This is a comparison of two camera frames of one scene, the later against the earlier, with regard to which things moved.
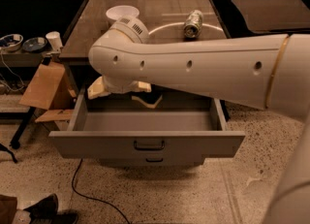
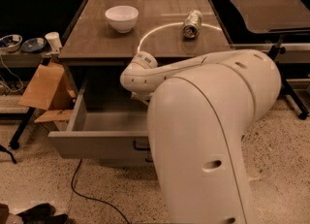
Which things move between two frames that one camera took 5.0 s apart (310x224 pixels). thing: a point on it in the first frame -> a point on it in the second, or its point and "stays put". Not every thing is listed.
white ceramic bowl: x=117 y=13 stays put
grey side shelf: x=20 y=59 stays put
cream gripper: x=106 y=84 -> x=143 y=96
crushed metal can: x=193 y=23 stays put
